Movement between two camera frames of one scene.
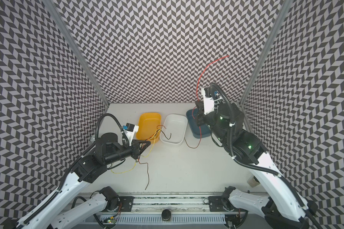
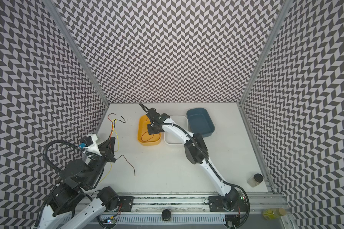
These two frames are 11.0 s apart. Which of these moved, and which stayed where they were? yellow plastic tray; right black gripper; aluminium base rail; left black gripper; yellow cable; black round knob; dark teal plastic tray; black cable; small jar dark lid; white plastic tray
Moved: yellow cable; left black gripper; right black gripper; black cable
Stayed: dark teal plastic tray; aluminium base rail; white plastic tray; small jar dark lid; yellow plastic tray; black round knob
